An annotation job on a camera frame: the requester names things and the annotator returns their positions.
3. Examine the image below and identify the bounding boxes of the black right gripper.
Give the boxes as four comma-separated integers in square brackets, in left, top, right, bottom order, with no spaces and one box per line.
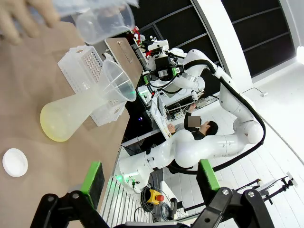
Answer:
[142,57,185,84]

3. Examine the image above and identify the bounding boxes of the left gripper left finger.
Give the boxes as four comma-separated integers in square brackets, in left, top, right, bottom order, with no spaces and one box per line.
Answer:
[29,161,112,228]

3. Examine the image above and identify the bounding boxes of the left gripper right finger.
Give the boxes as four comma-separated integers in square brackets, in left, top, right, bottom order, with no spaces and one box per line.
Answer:
[187,158,283,228]

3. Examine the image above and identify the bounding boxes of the translucent white Erlenmeyer flask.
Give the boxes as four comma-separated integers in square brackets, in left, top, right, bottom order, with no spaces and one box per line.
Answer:
[39,91,112,143]

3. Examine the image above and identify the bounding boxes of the clear plastic beaker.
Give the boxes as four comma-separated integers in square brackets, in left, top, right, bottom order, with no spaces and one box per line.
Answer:
[75,2,136,45]

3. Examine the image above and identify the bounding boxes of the white perforated plastic basket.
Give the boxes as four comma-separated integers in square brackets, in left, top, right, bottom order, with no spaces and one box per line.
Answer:
[57,45,126,127]

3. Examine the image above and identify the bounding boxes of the white round lid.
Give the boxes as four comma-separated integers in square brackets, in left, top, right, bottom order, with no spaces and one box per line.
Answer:
[2,148,29,178]

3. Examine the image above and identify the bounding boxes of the clear graduated cylinder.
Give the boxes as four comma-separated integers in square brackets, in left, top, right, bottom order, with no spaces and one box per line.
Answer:
[52,0,140,19]

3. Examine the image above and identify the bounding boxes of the white slatted robot base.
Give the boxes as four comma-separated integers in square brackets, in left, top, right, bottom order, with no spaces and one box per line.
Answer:
[99,142,167,228]

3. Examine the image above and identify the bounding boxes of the person's right hand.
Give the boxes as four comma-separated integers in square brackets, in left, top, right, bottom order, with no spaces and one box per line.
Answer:
[0,0,60,46]

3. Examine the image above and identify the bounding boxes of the cluttered equipment cart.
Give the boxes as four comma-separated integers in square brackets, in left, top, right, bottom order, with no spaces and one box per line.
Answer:
[132,26,170,60]

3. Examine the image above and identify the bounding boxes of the white desk with monitor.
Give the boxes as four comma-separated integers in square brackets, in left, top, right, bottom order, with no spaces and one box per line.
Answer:
[149,92,172,140]

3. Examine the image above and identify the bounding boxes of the brown flat board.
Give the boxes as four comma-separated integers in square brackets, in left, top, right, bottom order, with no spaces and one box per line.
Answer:
[104,37,143,90]

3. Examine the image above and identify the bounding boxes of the clear plastic funnel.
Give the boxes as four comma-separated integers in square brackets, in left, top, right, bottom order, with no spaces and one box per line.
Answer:
[102,59,137,105]

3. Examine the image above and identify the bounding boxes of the seated person dark clothes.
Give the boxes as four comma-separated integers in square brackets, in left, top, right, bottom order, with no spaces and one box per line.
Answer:
[139,104,219,155]

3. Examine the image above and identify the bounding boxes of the yellow emergency stop button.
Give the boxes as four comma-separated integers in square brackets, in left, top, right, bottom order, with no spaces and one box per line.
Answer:
[147,189,165,205]

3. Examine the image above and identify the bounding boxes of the black coiled floor cables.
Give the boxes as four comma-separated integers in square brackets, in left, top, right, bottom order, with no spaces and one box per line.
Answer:
[134,185,171,221]

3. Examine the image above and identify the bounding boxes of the black camera stand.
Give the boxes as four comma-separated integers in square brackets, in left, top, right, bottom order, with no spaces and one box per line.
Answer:
[237,171,299,205]

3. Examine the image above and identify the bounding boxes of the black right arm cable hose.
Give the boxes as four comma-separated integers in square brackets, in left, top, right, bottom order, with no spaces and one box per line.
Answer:
[166,59,266,175]

